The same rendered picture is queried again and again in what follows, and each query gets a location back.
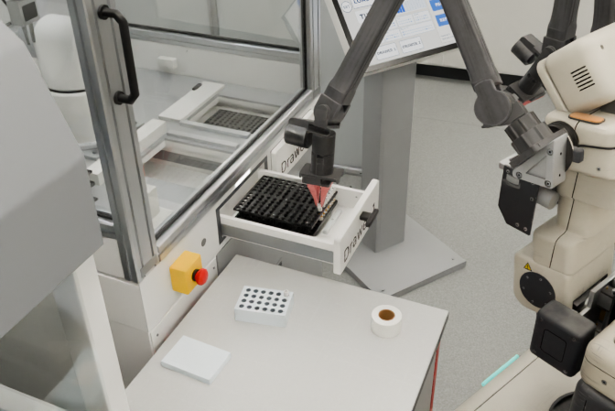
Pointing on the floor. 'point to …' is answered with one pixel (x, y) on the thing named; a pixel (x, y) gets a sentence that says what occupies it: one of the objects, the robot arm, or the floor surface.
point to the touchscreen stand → (393, 195)
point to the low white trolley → (299, 351)
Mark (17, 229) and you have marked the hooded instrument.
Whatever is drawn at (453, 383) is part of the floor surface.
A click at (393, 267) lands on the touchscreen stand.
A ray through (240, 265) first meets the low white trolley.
